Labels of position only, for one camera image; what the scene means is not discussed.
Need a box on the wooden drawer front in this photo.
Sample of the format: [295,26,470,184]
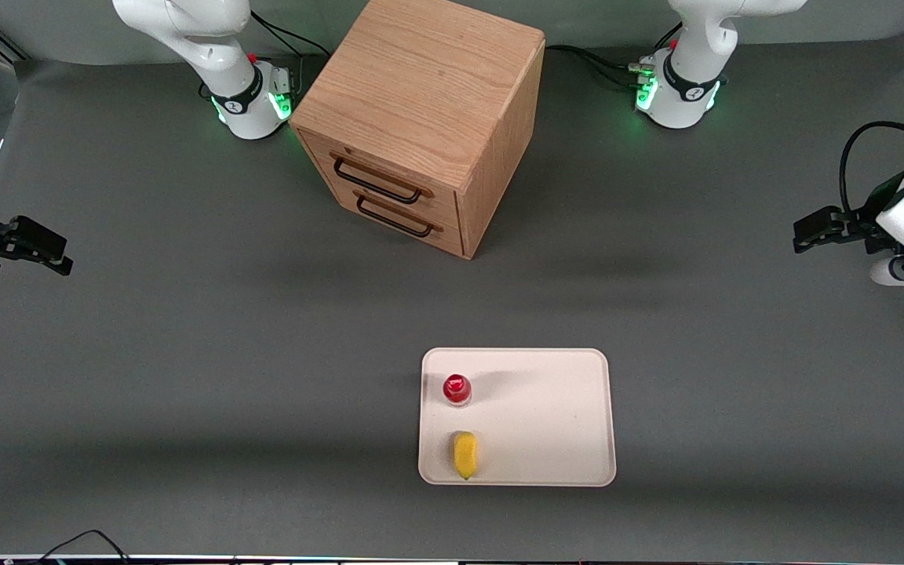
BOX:
[297,128,465,230]
[317,177,466,260]

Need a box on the black metal drawer handle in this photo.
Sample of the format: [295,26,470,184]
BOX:
[355,191,443,239]
[331,153,432,206]

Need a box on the beige plastic tray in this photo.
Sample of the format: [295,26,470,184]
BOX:
[418,348,618,487]

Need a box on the black base cable bundle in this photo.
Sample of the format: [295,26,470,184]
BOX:
[544,22,684,89]

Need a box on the black cable at table edge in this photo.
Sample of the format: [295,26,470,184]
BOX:
[38,529,133,563]

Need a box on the oak wooden drawer cabinet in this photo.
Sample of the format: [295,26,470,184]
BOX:
[289,0,546,261]

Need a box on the black looped gripper cable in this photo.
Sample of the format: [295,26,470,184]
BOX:
[839,120,904,214]

